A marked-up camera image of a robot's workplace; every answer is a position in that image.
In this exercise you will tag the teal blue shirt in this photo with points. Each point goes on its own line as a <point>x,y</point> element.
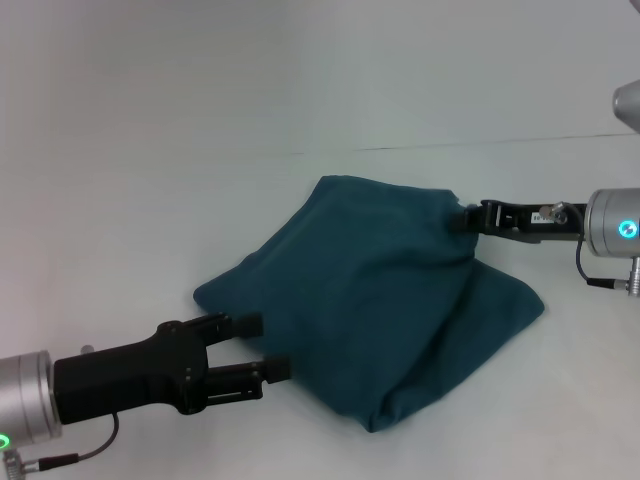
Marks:
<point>375,300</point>

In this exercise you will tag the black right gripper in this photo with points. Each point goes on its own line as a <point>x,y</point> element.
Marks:
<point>560,225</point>

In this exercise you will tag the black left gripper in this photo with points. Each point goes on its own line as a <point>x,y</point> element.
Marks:
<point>125,375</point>

